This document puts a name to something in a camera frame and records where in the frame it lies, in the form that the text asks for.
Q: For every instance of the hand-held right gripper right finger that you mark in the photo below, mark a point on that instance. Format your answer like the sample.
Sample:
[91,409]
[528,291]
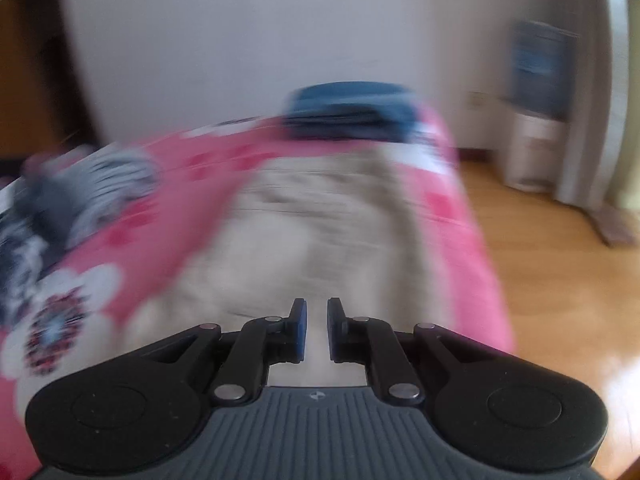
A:
[334,330]

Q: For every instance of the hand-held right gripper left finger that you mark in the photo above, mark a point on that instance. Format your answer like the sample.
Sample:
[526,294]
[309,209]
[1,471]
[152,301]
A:
[299,330]

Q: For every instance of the beige pants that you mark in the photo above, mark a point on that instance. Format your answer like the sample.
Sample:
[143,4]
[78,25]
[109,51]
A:
[325,220]

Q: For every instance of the pink floral blanket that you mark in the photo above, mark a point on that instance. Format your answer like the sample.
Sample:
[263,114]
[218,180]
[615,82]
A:
[450,240]

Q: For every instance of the folded blue jeans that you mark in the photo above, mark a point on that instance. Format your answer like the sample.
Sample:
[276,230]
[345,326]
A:
[340,127]

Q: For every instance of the light blue-grey knit sweater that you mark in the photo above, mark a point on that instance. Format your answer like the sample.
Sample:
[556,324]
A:
[117,185]

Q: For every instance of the folded blue shirt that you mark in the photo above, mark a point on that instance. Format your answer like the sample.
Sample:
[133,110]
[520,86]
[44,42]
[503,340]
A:
[350,96]

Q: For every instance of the dark navy garment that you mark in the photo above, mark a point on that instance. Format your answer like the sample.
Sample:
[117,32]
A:
[55,205]

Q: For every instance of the dark plaid shirt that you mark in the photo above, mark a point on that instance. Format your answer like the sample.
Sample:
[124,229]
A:
[25,265]

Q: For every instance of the brown wooden board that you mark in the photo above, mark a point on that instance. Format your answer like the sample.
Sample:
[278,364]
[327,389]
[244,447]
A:
[617,225]

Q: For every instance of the blue translucent plastic bag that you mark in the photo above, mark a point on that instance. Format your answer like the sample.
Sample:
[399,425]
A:
[542,67]

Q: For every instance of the wooden wardrobe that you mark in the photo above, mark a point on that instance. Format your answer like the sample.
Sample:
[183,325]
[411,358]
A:
[35,85]

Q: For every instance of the grey-beige curtain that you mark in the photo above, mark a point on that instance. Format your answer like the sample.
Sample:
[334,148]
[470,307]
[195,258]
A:
[605,85]

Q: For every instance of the white wall socket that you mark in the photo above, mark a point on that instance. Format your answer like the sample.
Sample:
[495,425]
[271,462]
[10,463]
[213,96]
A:
[477,99]

